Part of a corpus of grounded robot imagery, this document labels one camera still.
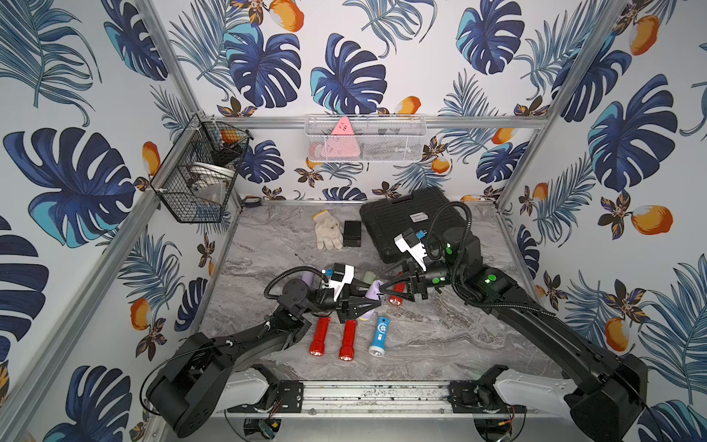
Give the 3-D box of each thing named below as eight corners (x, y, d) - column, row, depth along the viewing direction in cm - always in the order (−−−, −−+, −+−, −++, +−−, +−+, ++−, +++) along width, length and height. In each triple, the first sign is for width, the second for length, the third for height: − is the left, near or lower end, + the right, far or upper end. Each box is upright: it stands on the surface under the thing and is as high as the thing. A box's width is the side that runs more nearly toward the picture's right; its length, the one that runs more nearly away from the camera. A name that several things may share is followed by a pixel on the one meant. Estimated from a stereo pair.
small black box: (343, 248, 109) (342, 241, 106) (344, 227, 116) (343, 220, 113) (361, 248, 109) (361, 241, 106) (361, 227, 116) (361, 220, 113)
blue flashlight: (368, 354, 84) (368, 350, 81) (376, 319, 91) (377, 314, 88) (382, 358, 83) (383, 354, 80) (389, 322, 90) (391, 318, 87)
